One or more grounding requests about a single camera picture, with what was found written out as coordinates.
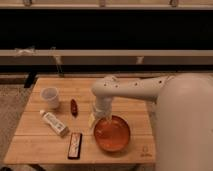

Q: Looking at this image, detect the white tube with label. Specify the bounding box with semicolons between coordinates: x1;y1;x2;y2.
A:
40;110;69;137

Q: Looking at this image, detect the orange ceramic bowl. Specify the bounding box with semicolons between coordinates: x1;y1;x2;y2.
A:
93;115;131;152

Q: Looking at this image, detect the white plastic cup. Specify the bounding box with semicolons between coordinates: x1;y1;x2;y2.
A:
40;87;59;109

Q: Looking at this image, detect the cream white gripper body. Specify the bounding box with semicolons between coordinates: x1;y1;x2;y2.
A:
93;98;112;118

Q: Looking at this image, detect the dark red small object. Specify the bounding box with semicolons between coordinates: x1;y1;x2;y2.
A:
70;99;78;117

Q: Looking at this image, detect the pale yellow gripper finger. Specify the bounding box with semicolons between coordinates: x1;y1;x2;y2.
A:
88;114;97;128

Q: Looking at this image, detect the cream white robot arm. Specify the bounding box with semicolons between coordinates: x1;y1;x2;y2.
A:
91;73;213;171

